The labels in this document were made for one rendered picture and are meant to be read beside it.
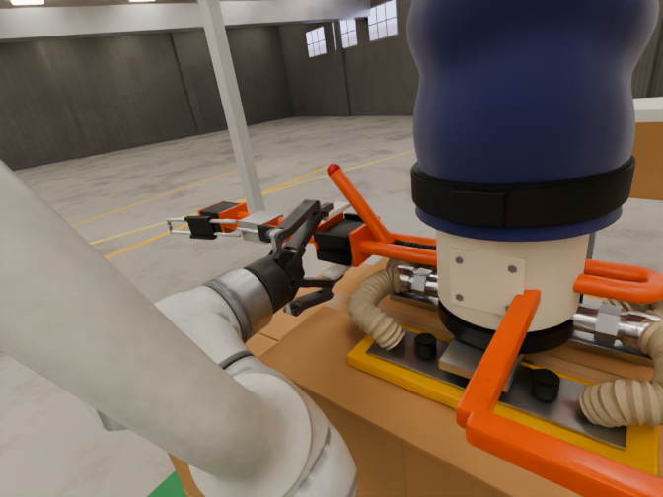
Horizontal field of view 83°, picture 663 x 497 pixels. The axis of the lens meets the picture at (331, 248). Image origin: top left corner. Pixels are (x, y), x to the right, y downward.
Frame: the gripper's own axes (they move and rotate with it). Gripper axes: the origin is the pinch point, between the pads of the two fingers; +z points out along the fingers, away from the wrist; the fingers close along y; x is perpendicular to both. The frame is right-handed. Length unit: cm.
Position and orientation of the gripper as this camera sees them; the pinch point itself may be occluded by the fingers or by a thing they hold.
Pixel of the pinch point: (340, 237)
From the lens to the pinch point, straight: 64.1
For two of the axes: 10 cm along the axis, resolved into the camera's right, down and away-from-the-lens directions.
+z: 6.0, -4.0, 6.9
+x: 7.9, 1.5, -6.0
